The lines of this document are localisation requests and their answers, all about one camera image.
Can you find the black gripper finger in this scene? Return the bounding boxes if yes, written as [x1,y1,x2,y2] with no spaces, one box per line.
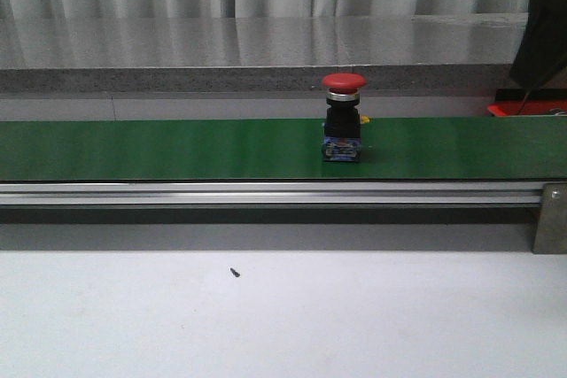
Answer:
[509,0,566,89]

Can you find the red plastic tray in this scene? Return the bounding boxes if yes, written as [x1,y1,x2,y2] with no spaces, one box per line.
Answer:
[486,100,566,117]

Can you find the grey stone shelf slab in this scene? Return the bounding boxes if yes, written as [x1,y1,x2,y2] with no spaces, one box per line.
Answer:
[1,13,526,93]

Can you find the green conveyor belt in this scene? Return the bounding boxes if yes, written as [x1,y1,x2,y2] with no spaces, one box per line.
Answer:
[1,117,566,181]

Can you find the thin brown sensor wire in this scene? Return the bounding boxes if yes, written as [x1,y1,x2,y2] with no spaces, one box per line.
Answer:
[516,85,535,117]

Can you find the grey metal support bracket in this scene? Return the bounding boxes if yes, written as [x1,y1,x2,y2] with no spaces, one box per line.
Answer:
[532,182,567,254]

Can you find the aluminium conveyor frame rail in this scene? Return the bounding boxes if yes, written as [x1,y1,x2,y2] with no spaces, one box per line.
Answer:
[1,181,544,207]

